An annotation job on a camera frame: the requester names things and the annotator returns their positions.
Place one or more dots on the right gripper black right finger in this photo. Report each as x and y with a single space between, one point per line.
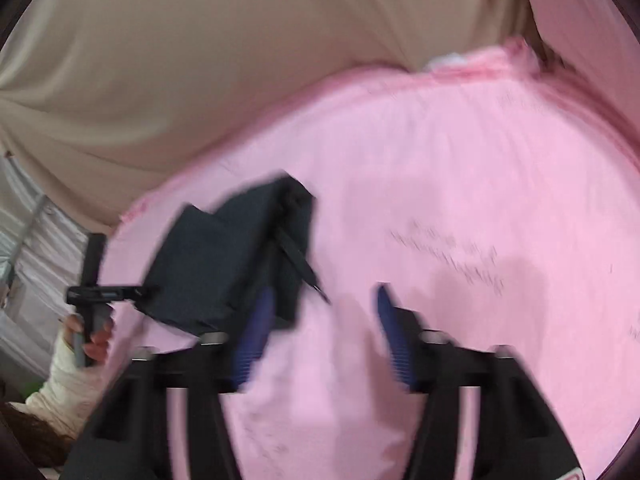
515 433

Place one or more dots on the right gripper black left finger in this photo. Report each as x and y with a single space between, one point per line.
163 417

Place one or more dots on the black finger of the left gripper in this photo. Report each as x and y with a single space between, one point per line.
140 293

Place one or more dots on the dark grey pants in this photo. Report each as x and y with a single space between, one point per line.
213 265

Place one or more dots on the person's left hand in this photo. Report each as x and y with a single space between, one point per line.
96 345

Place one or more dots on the silver satin curtain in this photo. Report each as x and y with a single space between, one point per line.
41 253

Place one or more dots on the beige curtain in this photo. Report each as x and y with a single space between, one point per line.
103 100

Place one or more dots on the pink bed sheet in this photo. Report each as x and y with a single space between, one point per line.
498 200

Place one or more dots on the pink pillow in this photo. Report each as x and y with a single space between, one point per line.
595 38

